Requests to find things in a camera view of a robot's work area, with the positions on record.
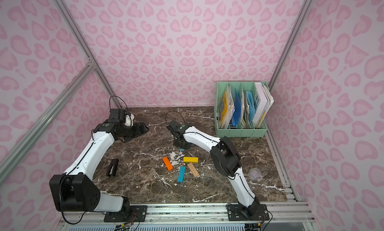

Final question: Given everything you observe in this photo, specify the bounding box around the yellow wooden block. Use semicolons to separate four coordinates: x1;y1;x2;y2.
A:
183;157;199;163

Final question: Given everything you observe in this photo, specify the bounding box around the natural tan wooden block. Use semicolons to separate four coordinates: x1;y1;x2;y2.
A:
187;163;200;178

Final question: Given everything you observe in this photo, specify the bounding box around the orange wooden block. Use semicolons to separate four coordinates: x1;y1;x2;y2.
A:
162;157;174;172

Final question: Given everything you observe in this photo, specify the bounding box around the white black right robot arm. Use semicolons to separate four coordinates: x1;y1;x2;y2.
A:
167;121;262;219

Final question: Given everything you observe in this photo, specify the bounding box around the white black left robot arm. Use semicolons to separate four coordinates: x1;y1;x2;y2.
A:
49;122;149;215

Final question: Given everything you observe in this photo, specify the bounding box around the yellow cover book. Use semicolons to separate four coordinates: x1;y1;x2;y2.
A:
219;89;234;129

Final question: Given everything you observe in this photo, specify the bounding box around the mint green file organizer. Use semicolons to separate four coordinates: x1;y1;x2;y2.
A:
214;81;268;138

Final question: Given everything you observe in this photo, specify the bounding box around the beige paper stack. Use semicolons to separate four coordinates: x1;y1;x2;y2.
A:
241;91;250;129

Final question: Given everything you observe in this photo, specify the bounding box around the light blue folder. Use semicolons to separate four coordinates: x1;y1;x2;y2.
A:
246;91;256;124

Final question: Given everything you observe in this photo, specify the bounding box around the clear plastic cup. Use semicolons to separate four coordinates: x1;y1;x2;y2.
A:
248;168;262;181

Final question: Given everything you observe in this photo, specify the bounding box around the white book right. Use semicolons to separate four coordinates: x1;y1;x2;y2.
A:
253;82;274;129

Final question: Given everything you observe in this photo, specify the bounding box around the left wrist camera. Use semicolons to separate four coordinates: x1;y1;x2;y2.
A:
108;108;135;127

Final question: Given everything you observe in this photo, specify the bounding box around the aluminium diagonal frame bar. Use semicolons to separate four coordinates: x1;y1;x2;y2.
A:
1;62;94;184

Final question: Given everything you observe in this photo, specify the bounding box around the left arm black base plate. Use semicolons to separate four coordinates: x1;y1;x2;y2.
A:
104;205;148;223

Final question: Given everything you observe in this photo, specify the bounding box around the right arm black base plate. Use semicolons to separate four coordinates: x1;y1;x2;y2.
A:
226;203;270;223

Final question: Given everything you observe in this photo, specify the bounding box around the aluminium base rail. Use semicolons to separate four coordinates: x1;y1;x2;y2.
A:
56;202;318;231

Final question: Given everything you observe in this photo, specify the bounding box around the aluminium corner frame post left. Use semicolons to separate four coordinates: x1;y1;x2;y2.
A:
52;0;116;96

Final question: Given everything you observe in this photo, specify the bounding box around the aluminium corner frame post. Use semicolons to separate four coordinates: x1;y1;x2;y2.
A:
52;0;116;96
268;0;316;90

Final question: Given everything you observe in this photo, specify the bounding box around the aluminium corner frame post right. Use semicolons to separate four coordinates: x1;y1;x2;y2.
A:
268;0;316;90

